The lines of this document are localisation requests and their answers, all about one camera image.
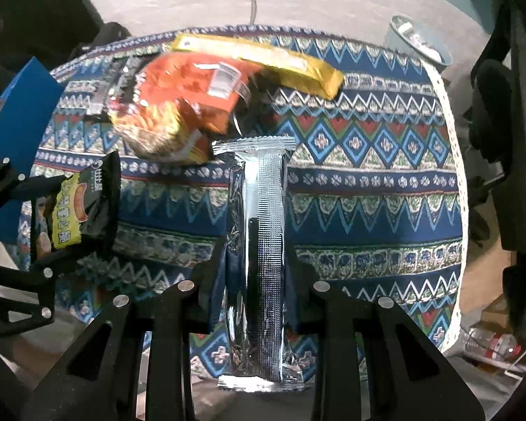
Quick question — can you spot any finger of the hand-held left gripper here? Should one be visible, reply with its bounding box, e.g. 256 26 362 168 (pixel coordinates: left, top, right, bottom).
0 158 77 229
0 241 115 338

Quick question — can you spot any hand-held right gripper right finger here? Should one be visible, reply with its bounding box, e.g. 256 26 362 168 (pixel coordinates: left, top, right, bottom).
284 246 485 421

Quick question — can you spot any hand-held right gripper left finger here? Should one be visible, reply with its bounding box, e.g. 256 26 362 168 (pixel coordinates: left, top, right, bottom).
31 239 229 421

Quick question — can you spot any black and yellow snack packet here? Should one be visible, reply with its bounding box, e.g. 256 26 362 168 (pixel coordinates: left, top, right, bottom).
35 151 122 259

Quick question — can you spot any silver foil snack packet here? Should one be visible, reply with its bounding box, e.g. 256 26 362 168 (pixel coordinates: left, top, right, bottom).
211 137 316 393

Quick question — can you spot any blue cardboard box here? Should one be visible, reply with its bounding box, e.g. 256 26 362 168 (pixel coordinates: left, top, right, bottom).
0 57 64 246

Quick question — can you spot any black striped snack packet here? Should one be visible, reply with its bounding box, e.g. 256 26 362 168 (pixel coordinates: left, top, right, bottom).
85 55 152 121

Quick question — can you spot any patterned blue tablecloth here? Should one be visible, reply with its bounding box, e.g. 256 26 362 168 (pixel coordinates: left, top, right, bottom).
20 24 467 387

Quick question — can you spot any orange bag with clear window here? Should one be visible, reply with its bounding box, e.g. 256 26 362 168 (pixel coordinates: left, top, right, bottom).
106 50 264 166

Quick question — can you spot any black hanging cloth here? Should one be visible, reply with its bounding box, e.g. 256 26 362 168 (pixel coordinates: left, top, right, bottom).
0 0 105 60

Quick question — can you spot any clear plastic bottle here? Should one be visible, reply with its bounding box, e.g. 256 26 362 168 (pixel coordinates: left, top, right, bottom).
465 327 524 367

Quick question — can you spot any long gold snack packet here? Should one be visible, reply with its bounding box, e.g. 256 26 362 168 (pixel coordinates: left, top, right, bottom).
170 33 345 101

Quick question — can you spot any black backpack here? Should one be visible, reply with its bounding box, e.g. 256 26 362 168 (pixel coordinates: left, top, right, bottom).
465 0 526 338

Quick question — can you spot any light blue trash bin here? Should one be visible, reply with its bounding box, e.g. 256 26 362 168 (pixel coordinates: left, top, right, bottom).
383 14 453 73

